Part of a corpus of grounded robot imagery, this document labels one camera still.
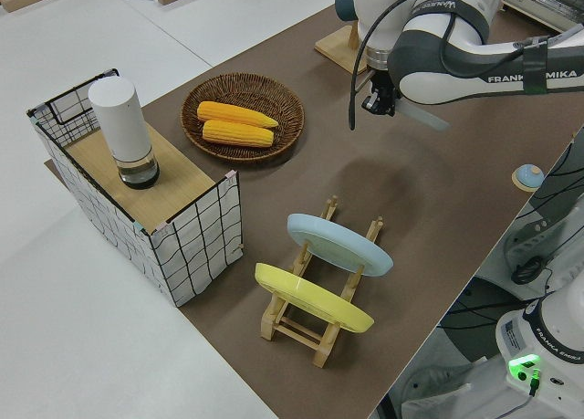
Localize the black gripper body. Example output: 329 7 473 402
362 69 399 115

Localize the light blue plate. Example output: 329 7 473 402
287 213 394 278

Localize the yellow plate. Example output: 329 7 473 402
254 262 376 334

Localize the low wooden plate rack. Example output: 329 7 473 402
259 194 385 370

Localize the wooden mug tree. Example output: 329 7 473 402
313 19 371 73

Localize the dark teal mug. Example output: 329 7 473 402
335 0 360 23

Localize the round brown wicker basket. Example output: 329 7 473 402
181 72 306 166

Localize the yellow corn cob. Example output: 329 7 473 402
196 100 280 130
201 119 275 149

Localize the small blue wooden object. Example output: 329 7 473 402
514 163 544 193

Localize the white cylinder dispenser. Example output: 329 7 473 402
88 76 161 191

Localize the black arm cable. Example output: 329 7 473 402
348 0 457 131

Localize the coiled black cable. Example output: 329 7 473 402
510 256 545 287

